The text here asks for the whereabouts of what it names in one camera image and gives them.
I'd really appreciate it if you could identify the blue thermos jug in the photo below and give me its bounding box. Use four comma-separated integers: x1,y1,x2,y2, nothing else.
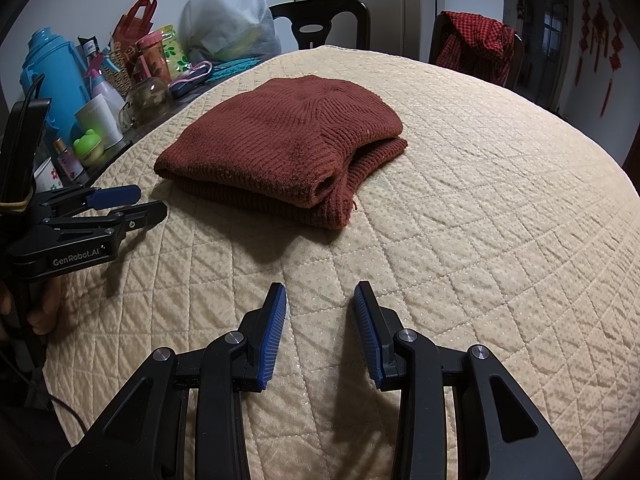
20,29,93,133

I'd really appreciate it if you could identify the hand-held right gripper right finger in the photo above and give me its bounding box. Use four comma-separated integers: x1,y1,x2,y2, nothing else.
353,281,583,480

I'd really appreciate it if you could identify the glass teapot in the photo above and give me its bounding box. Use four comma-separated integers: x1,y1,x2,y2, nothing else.
119,77,176,128

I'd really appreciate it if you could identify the red gift bag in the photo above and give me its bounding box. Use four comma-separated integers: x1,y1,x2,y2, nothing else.
111,0,158,56

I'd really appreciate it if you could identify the dark wooden chair with cutout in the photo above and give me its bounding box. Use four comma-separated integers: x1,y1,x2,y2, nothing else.
269,0,372,52

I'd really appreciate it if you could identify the black cable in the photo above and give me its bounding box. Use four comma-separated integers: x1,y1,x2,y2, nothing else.
0,345,91,441

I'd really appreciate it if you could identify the white wardrobe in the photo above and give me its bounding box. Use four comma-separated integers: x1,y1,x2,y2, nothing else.
292,0,436,61

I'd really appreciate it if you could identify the white floral cup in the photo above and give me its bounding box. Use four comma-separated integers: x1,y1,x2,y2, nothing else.
32,157,66,192

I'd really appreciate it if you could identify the pink tumbler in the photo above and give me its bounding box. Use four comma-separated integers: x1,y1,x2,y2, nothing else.
136,30,173,86

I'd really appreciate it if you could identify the small clear bottle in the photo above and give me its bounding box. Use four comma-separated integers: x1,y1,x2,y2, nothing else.
52,137,86,183

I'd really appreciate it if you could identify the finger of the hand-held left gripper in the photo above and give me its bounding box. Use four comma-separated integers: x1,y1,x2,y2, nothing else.
47,201,168,235
40,184,142,211

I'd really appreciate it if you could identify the teal woven mat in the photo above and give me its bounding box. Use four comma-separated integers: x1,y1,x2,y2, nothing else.
205,55,266,83

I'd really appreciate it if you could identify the person's left hand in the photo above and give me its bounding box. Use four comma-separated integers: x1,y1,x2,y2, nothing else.
25,276,63,337

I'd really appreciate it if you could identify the green frog toy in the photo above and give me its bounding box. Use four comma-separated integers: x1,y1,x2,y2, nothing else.
73,129,106,166

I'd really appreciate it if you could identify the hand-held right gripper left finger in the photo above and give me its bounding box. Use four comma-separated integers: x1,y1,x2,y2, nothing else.
59,282,288,480

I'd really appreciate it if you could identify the wicker basket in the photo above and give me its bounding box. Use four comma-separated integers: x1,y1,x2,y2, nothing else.
102,45,133,96

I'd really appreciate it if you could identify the white spray bottle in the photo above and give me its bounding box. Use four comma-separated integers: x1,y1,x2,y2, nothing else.
85,55,126,111

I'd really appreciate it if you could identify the glass panel door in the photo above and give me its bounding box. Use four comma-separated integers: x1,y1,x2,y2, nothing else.
517,0,576,111

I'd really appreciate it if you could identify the green floral packet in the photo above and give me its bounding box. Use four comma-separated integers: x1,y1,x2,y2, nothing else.
155,24,190,78

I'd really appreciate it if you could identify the large red knot wall decoration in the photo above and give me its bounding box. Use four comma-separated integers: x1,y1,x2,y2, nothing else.
602,15,624,118

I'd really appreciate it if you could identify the pink and purple pouch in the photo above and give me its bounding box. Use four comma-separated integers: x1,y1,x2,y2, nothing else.
167,60,213,98

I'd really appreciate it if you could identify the white plastic bag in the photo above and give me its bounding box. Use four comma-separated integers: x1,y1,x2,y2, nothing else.
179,0,283,63

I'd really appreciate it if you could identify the rust red knit sweater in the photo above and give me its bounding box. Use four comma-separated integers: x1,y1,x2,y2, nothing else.
154,75,408,231

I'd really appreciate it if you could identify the beige quilted blanket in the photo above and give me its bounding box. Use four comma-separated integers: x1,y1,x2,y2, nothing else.
42,44,640,480

